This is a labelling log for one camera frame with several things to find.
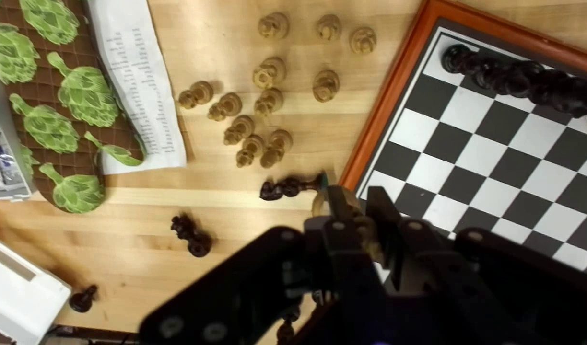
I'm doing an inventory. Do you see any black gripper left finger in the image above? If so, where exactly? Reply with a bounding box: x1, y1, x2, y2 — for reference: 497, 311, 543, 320
324, 186, 361, 236

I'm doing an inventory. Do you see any chess board with red frame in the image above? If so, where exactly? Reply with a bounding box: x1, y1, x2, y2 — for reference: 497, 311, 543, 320
342, 0, 587, 272

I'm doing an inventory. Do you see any light brown bishop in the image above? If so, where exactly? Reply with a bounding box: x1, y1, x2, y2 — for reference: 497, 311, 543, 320
257, 12, 290, 40

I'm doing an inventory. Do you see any tall dark chess piece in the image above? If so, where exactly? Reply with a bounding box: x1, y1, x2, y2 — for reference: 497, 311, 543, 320
441, 44, 587, 119

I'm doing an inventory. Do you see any light brown rook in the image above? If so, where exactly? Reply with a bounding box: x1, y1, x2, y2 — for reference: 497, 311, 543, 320
313, 69, 340, 102

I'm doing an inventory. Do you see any white paper sheet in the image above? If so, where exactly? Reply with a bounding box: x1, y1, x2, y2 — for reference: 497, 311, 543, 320
86, 0, 186, 175

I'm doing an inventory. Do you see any blue white packet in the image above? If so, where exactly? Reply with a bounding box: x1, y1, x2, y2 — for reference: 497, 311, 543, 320
0, 104, 35, 201

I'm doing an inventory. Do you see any artichoke pattern cloth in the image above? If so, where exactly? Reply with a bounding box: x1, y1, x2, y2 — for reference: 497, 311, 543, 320
0, 0, 146, 213

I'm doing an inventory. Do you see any light brown pawn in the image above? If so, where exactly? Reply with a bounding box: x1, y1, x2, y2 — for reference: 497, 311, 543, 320
207, 92, 242, 121

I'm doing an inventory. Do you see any light brown chess piece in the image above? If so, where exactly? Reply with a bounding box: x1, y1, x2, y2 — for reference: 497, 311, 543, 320
311, 186, 359, 217

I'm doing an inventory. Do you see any dark chess pieces pair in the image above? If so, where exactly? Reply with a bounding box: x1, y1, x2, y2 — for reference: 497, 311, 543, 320
171, 215, 211, 257

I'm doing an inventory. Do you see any dark chess piece far right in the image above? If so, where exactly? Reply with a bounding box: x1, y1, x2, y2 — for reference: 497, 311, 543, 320
69, 284, 98, 313

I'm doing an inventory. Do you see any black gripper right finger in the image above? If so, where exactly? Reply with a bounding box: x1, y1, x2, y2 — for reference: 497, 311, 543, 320
367, 186, 401, 236

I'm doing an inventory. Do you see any white plastic tray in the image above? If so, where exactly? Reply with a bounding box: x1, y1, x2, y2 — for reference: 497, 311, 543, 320
0, 242, 71, 345

